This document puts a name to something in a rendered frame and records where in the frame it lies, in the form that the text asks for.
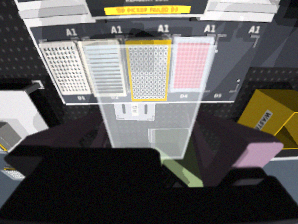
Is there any white multi-trough reservoir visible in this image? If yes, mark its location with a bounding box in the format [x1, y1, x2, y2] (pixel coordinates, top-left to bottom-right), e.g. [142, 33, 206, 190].
[78, 38, 123, 97]

